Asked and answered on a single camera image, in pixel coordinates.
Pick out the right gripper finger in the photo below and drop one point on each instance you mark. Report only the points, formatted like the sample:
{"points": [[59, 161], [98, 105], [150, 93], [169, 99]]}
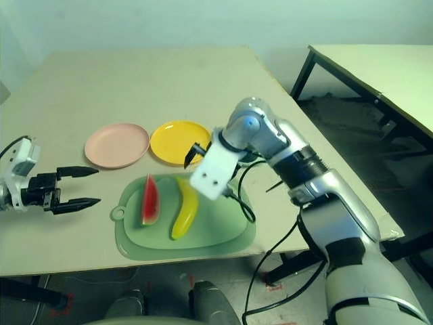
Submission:
{"points": [[192, 154]]}

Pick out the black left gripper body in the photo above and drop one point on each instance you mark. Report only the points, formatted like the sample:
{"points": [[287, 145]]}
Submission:
{"points": [[37, 193]]}

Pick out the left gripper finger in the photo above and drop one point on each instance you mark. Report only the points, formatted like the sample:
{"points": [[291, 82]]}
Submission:
{"points": [[79, 171], [78, 204]]}

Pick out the toy yellow banana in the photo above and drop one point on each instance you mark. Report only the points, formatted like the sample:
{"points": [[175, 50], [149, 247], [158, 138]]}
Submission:
{"points": [[184, 213]]}

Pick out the toy watermelon slice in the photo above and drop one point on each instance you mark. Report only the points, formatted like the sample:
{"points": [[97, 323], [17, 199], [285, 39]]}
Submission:
{"points": [[150, 203]]}

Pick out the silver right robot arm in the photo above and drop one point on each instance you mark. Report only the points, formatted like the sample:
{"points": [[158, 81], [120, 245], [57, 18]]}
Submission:
{"points": [[321, 189]]}

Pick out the yellow plastic plate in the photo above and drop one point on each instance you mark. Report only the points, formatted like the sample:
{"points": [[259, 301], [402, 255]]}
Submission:
{"points": [[172, 142]]}

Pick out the pink plastic plate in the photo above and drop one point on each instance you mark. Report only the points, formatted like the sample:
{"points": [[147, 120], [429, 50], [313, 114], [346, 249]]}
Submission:
{"points": [[116, 145]]}

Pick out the green silicone cutting board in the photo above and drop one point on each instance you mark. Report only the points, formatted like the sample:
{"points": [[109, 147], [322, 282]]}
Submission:
{"points": [[203, 243]]}

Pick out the red floor tape mark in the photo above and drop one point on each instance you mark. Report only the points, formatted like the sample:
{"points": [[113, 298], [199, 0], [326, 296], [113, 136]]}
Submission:
{"points": [[69, 301]]}

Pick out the black metal table leg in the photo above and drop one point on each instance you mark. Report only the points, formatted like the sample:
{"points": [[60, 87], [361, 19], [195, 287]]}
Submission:
{"points": [[34, 292], [291, 267]]}

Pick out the grey robot left leg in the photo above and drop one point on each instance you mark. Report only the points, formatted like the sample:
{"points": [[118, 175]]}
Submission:
{"points": [[125, 303]]}

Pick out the grey robot leg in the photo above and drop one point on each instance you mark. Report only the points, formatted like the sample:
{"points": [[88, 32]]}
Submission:
{"points": [[211, 303], [125, 303]]}

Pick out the grey robot right leg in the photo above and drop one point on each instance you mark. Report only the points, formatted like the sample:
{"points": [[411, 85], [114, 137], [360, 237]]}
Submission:
{"points": [[211, 303]]}

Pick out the beige black-framed side table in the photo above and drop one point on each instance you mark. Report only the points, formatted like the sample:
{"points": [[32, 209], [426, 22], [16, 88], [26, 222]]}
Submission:
{"points": [[389, 71]]}

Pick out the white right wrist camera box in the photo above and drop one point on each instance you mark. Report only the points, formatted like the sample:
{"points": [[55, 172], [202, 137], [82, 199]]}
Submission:
{"points": [[213, 169]]}

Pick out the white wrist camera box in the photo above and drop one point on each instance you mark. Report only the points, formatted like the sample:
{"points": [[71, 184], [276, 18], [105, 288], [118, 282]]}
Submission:
{"points": [[22, 159], [213, 169]]}

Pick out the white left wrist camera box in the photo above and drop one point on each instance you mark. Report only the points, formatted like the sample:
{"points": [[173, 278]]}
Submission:
{"points": [[22, 159]]}

